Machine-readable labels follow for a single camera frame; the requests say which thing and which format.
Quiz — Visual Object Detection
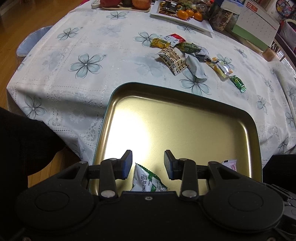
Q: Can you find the green white snack packet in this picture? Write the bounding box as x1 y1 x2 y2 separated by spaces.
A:
131 164 168 192

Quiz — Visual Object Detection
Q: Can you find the white hawthorn candy packet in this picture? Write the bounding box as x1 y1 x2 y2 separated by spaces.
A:
222 160 237 171

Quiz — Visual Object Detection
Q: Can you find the green foil candy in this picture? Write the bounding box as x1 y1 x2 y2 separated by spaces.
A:
229 75 246 93

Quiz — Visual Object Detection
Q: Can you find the yellow silver snack packet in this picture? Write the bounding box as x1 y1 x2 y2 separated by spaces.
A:
205 57 233 79

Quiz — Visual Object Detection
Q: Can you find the silver grey snack bar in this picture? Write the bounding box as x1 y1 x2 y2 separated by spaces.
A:
185 54 208 79

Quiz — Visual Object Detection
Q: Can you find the brown patterned biscuit packet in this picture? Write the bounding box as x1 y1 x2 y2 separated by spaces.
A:
158 47 188 75

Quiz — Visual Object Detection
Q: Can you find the black white cow packet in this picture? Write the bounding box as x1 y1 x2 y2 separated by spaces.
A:
194 47 212 62

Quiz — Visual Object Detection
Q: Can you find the green garlic peas packet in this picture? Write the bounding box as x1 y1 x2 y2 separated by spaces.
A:
176 42 201 54

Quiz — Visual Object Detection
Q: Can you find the gold candy wrapper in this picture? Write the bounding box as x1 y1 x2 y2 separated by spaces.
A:
150 38 171 49

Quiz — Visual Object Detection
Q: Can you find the red white snack packet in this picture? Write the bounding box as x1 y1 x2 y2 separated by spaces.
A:
160 34 186 47

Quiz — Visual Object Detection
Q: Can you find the gold metal tray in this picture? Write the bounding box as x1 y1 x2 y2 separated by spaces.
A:
93 82 262 192

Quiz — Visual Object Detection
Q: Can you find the white floral tablecloth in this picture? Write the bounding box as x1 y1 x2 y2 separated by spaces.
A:
6 3 295 162

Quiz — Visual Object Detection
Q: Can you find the white rectangular plate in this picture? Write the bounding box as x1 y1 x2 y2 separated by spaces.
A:
149 1 214 33

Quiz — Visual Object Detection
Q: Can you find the right mandarin orange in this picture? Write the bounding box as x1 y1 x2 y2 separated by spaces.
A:
193 12 203 22

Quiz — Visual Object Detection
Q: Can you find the mandarin orange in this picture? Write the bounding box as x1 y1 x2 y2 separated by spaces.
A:
186 9 195 18
177 9 189 21
193 12 203 22

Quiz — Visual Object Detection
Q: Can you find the blue chair cushion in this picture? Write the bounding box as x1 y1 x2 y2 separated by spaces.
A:
16 26 52 57

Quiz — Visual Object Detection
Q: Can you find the patterned snack box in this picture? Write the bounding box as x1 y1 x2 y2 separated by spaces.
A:
209 1 243 32

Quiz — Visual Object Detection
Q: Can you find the front mandarin orange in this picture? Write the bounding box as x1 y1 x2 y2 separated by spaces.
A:
177 9 189 21

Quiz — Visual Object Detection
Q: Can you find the middle mandarin orange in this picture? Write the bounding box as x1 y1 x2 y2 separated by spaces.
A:
186 9 195 18

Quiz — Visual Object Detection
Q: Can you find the desk calendar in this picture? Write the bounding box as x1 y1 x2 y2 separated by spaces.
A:
232 1 280 51

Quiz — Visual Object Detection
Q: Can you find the beige fruit board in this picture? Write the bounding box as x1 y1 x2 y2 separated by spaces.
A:
99 3 151 13

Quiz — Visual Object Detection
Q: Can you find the black chocolate packet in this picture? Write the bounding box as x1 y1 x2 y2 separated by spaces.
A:
161 1 177 11

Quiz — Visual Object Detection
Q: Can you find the red apple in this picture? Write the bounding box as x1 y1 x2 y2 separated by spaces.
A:
100 0 121 8

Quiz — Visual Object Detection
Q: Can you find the white remote control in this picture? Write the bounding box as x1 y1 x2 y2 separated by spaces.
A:
91 0 100 9

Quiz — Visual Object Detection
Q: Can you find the pink striped apple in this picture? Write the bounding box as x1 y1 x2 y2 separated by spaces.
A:
132 0 151 10

